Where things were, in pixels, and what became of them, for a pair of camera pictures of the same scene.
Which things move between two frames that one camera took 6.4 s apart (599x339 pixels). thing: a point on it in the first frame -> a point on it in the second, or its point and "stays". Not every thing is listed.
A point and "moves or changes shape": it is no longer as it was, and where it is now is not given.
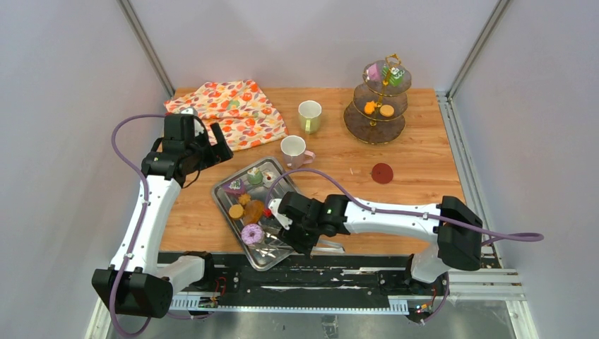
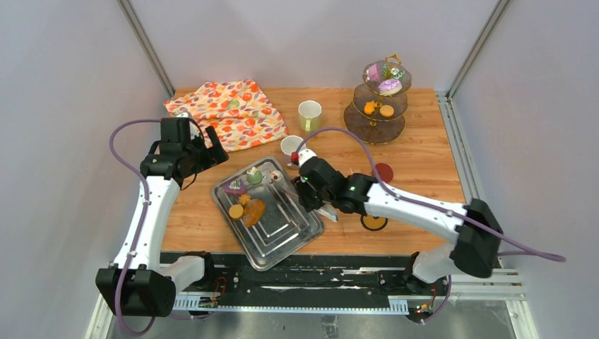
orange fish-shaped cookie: [369, 107] stays
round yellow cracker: [387, 110] stays
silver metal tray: [243, 199] stays
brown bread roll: [253, 212] stays
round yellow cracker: [236, 211] stays
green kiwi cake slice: [395, 76] stays
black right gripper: [288, 236] -> [302, 191]
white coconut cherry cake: [268, 178] moves or changes shape
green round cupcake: [255, 176] stays
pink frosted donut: [252, 234] -> [390, 87]
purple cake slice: [236, 186] stays
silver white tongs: [325, 246] moves or changes shape
